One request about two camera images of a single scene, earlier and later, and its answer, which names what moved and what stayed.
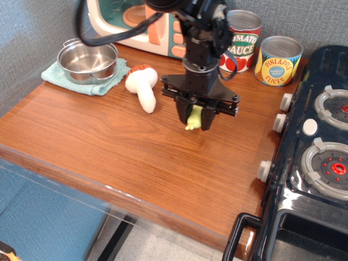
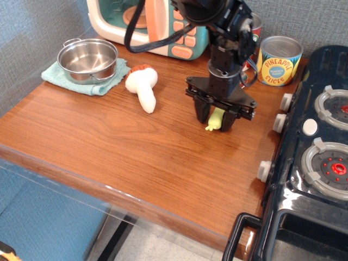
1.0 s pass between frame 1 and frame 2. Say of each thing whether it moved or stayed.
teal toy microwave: stayed
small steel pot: stayed
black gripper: moved
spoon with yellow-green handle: moved
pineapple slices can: stayed
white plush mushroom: stayed
